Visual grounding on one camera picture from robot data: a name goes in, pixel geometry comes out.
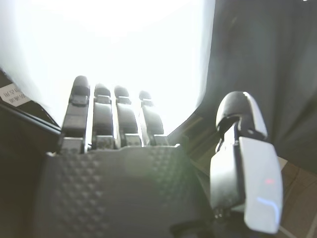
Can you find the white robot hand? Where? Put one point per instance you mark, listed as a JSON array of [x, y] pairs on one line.
[[111, 193]]

